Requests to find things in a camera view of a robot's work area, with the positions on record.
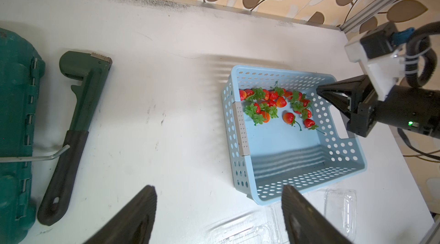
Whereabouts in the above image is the metal case handle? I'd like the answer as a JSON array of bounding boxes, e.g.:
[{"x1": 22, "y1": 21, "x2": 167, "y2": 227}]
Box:
[{"x1": 0, "y1": 145, "x2": 71, "y2": 163}]

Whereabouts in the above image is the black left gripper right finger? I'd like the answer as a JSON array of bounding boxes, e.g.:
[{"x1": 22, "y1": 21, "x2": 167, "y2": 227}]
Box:
[{"x1": 281, "y1": 185, "x2": 350, "y2": 244}]

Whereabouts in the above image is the clear clamshell container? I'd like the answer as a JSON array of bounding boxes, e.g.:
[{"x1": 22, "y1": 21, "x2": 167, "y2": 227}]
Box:
[
  {"x1": 324, "y1": 189, "x2": 357, "y2": 242},
  {"x1": 204, "y1": 202, "x2": 289, "y2": 244}
]

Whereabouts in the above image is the clear clamshell container right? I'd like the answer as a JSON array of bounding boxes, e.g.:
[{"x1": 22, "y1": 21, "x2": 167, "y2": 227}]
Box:
[{"x1": 324, "y1": 189, "x2": 357, "y2": 242}]

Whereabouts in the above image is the light blue perforated plastic basket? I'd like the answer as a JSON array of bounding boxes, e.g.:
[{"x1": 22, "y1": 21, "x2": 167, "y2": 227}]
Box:
[{"x1": 221, "y1": 65, "x2": 367, "y2": 205}]

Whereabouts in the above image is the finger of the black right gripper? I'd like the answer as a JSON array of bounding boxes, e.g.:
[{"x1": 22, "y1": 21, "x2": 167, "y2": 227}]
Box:
[
  {"x1": 316, "y1": 75, "x2": 368, "y2": 97},
  {"x1": 322, "y1": 96, "x2": 352, "y2": 120}
]

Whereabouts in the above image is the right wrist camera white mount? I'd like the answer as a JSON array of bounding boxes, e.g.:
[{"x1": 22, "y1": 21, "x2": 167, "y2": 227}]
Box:
[{"x1": 345, "y1": 22, "x2": 415, "y2": 101}]

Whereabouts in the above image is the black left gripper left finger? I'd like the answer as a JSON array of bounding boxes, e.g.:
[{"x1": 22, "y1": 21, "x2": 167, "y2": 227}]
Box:
[{"x1": 86, "y1": 186, "x2": 157, "y2": 244}]

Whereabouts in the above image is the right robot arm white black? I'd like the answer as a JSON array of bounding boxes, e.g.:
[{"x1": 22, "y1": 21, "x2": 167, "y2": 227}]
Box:
[{"x1": 316, "y1": 75, "x2": 440, "y2": 139}]

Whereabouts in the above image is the green tool case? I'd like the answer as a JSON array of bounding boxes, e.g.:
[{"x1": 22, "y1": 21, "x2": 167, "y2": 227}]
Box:
[{"x1": 1, "y1": 28, "x2": 45, "y2": 244}]

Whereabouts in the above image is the strawberry cluster with green leaves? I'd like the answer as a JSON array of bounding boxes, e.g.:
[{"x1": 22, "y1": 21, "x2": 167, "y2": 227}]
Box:
[{"x1": 239, "y1": 87, "x2": 287, "y2": 126}]

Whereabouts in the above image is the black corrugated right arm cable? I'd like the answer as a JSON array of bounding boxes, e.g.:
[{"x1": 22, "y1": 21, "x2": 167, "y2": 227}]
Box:
[{"x1": 403, "y1": 21, "x2": 440, "y2": 89}]

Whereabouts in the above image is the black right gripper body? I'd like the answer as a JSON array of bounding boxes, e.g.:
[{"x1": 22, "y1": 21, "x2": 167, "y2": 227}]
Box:
[{"x1": 347, "y1": 78, "x2": 378, "y2": 137}]

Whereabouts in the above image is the green pipe wrench black handle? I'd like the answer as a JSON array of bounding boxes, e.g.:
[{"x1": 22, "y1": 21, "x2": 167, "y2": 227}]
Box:
[{"x1": 37, "y1": 51, "x2": 112, "y2": 226}]

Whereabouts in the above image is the clear clamshell container middle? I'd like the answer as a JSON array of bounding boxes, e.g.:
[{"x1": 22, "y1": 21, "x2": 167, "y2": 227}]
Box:
[{"x1": 204, "y1": 202, "x2": 289, "y2": 244}]

